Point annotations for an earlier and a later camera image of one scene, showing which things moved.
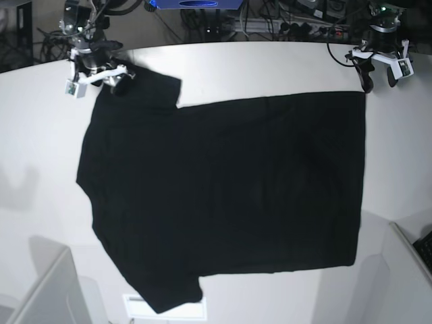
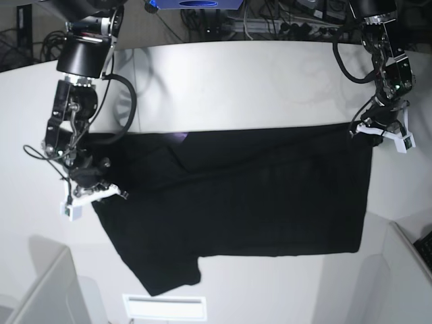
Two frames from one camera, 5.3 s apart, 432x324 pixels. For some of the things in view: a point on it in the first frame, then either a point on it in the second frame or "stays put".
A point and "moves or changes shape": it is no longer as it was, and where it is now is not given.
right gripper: (379, 39) -> (383, 111)
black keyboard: (423, 246) stays put
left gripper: (96, 55) -> (87, 175)
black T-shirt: (177, 192) moves or changes shape
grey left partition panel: (57, 295) stays put
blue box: (206, 5) stays put
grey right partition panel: (395, 287) stays put
